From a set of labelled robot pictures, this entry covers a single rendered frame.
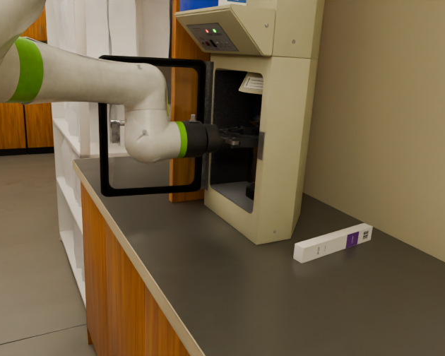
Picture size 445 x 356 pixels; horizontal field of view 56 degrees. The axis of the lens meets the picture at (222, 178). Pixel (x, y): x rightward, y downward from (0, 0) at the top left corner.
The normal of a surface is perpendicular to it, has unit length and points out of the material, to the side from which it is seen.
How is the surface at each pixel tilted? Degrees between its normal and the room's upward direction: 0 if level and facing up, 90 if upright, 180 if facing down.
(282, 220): 90
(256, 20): 90
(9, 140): 90
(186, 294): 0
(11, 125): 90
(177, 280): 0
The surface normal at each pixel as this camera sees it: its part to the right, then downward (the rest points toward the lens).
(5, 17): 0.99, 0.10
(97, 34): 0.00, 0.36
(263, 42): 0.46, 0.28
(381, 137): -0.88, 0.08
